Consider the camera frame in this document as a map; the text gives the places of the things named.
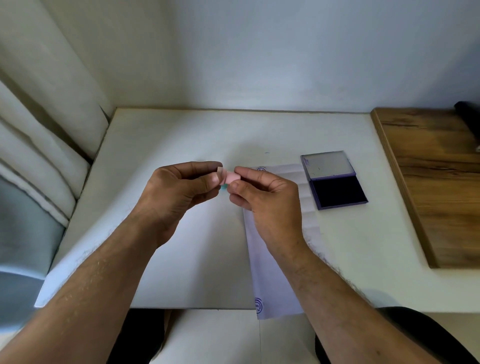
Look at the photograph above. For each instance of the person's right hand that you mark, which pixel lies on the person's right hand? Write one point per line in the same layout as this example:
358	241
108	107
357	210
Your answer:
273	213

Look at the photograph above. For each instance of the person's left hand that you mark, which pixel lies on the person's left hand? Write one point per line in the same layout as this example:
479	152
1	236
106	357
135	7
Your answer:
165	198

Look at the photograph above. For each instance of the person's right middle finger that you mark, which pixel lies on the person's right middle finger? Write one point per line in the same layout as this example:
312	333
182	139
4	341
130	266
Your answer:
239	203

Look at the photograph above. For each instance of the person's left thumb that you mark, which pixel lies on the person's left thumb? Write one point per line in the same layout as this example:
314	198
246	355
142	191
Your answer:
198	167

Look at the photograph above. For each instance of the person's right thumb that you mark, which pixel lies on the person's right thumb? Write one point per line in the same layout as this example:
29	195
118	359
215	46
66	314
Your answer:
258	175

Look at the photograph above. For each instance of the person's left middle finger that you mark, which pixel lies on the person's left middle finger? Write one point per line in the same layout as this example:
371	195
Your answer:
202	198

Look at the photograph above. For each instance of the small pink stamp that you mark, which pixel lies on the small pink stamp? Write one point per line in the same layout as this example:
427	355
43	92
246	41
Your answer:
231	177

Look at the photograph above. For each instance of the person's left forearm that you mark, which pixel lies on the person's left forearm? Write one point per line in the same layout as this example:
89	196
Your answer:
86	300

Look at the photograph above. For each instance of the person's right forearm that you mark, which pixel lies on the person's right forearm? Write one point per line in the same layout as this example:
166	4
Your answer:
337	311

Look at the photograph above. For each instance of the open purple ink pad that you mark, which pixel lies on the open purple ink pad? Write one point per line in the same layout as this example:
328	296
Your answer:
337	192

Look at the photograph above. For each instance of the white paper sheet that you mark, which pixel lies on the white paper sheet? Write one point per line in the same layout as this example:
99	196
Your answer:
270	287

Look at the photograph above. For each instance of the person's left leg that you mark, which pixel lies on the person's left leg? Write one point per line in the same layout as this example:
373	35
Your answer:
138	337

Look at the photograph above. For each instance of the white curtain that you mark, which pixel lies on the white curtain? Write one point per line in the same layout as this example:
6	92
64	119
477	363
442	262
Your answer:
41	123

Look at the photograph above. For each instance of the brown wooden board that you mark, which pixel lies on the brown wooden board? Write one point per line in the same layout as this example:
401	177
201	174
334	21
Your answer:
438	180

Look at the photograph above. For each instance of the grey cushion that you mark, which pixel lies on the grey cushion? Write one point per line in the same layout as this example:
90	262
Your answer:
26	243

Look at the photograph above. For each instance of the black object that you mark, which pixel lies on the black object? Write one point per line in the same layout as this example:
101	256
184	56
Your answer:
469	116

